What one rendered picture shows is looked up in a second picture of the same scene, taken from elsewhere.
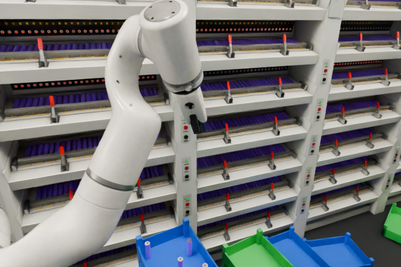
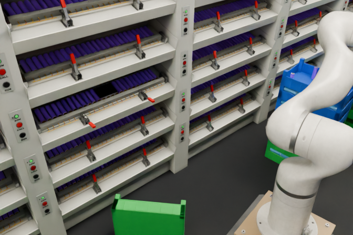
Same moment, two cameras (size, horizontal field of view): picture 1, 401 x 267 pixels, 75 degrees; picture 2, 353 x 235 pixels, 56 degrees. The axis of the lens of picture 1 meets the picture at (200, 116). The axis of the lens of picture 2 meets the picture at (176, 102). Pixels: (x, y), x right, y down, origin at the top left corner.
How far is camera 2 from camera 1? 126 cm
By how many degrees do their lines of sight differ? 23
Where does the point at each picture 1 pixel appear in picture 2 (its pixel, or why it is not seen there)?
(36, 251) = not seen: outside the picture
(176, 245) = (299, 76)
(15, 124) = not seen: outside the picture
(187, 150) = (284, 10)
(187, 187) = (278, 43)
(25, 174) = (197, 36)
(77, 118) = not seen: outside the picture
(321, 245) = not seen: hidden behind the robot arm
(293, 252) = not seen: hidden behind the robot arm
